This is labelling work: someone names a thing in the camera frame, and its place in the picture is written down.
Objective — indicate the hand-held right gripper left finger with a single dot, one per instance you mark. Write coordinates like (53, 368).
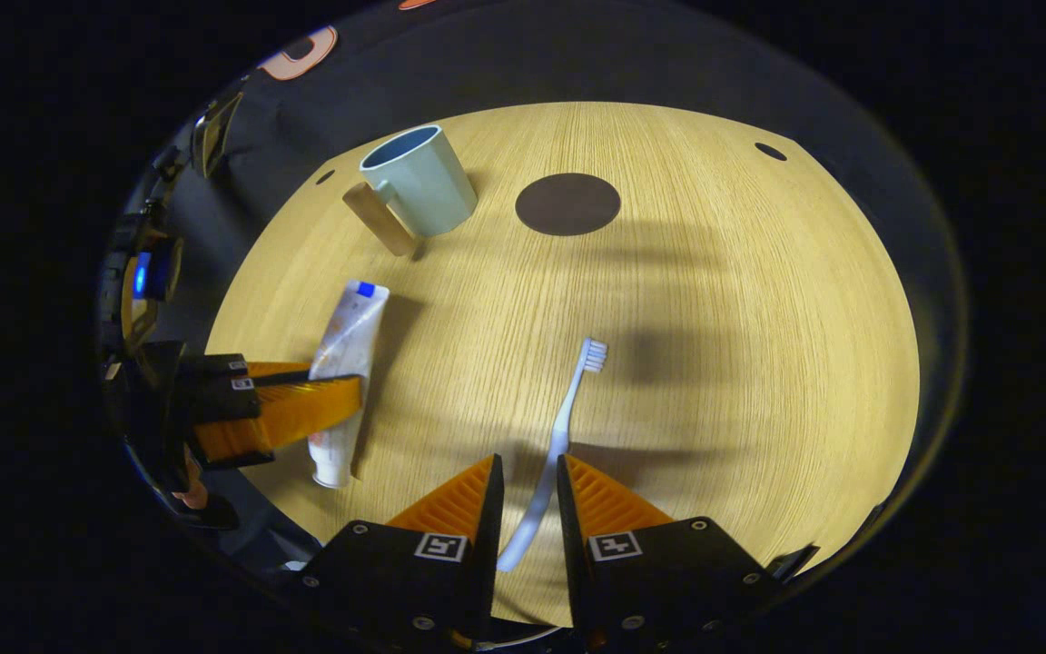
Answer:
(487, 554)

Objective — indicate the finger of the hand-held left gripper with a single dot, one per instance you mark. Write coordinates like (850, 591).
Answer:
(296, 413)
(214, 368)

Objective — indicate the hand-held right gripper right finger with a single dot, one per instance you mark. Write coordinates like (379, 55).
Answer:
(570, 554)

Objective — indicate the white toothpaste tube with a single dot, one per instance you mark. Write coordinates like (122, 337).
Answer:
(350, 336)

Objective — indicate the white toothbrush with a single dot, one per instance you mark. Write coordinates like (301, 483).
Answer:
(559, 436)

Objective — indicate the light blue cup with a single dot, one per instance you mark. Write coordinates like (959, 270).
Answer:
(428, 191)

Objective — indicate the dark brown round coaster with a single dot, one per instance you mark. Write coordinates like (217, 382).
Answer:
(568, 204)

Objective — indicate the black backdrop cloth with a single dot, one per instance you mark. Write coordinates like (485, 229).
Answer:
(577, 54)

